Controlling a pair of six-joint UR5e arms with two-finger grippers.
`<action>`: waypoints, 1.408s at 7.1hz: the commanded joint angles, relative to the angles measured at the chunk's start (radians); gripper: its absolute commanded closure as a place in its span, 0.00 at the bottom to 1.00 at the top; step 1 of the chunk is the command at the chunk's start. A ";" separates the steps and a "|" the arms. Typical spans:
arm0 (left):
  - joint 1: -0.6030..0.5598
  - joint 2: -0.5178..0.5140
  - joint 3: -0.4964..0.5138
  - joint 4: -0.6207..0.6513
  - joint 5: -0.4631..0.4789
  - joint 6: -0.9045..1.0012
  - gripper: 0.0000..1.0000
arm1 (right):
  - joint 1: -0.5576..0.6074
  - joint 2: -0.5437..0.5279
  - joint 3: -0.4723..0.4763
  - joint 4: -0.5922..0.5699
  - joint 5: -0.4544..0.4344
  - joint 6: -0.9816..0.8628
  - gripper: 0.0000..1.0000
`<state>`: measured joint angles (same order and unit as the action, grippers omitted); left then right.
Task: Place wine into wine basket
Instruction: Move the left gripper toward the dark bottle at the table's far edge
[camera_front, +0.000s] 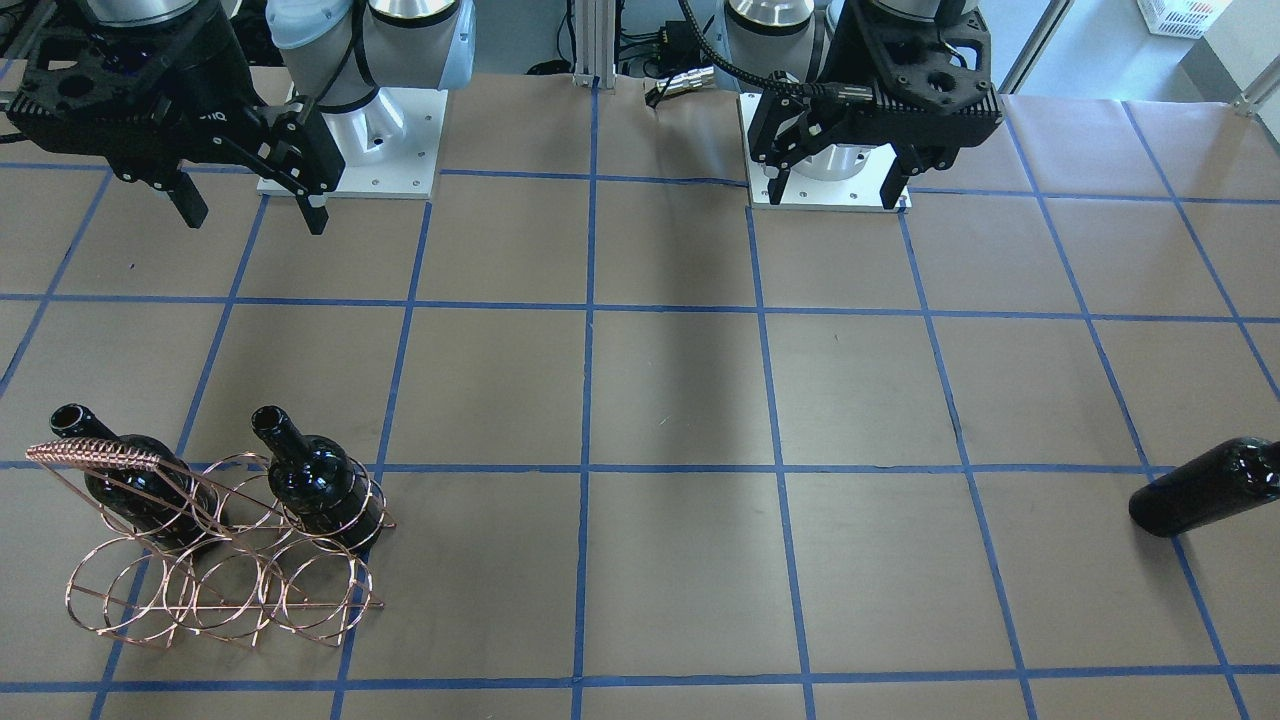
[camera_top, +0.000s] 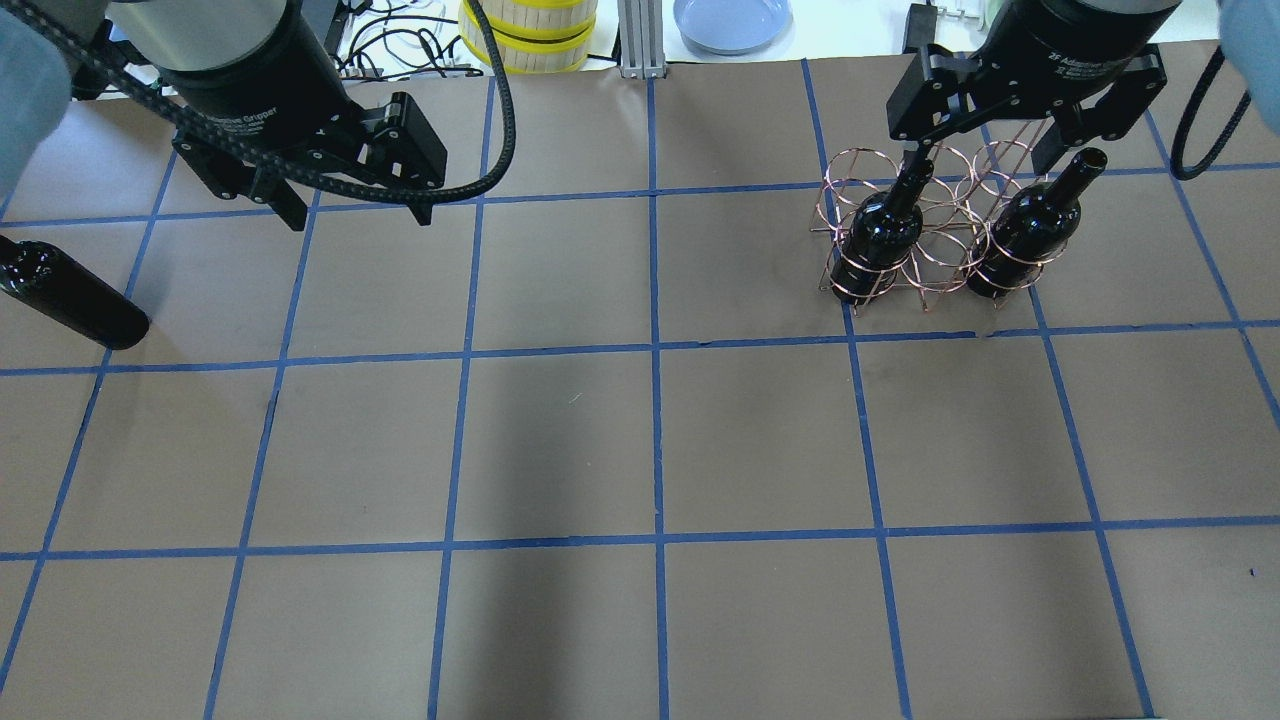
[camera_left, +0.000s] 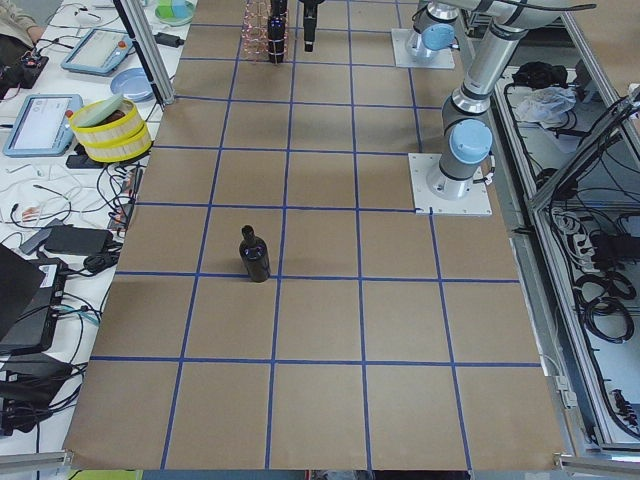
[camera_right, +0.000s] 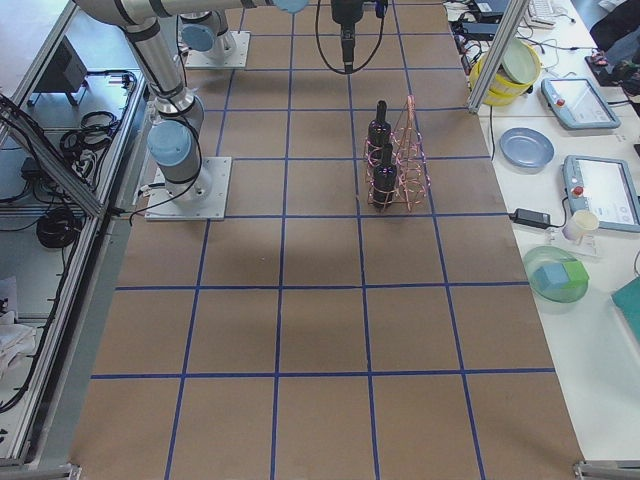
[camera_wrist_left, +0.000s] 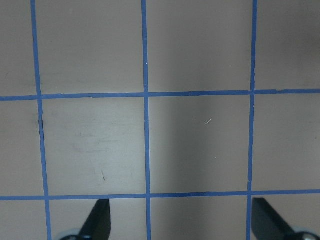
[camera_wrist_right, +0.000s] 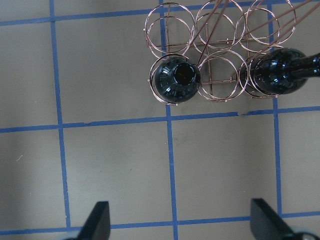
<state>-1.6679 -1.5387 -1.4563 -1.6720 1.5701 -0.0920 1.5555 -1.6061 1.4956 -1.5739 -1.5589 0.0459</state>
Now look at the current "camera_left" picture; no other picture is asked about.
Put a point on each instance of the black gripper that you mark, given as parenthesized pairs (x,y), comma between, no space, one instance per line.
(310,11)

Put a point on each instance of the dark wine bottle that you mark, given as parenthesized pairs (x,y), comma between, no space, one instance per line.
(254,255)
(276,29)

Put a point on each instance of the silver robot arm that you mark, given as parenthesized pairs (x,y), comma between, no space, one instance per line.
(468,139)
(431,13)

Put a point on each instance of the dark wine bottle far slot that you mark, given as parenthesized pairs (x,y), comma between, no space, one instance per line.
(278,8)

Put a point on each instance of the yellow rimmed wooden basket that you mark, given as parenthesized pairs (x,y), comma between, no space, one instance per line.
(123,136)

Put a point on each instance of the pale green plate in basket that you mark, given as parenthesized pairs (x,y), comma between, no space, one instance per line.
(95,113)

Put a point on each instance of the green bowl with blocks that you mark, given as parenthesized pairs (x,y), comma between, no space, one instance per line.
(174,12)

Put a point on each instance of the black power adapter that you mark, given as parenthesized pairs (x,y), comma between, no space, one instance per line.
(169,40)

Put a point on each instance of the blue plate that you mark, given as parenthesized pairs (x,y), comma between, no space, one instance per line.
(132,84)

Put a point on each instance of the teach pendant near plate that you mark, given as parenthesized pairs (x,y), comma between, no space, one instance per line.
(99,52)

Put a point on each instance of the white crumpled cloth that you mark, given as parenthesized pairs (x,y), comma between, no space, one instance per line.
(548,107)

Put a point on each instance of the teach pendant far side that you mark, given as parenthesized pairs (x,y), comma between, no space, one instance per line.
(42,126)

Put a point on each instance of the black power brick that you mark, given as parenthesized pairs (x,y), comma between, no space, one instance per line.
(65,239)

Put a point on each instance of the black laptop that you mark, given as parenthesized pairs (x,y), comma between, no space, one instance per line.
(31,291)

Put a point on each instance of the copper wire wine basket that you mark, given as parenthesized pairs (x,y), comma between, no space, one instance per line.
(254,31)

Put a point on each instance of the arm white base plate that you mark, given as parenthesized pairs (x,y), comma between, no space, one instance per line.
(430,49)
(435,194)

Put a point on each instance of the aluminium frame post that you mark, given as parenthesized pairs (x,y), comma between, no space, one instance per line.
(134,19)

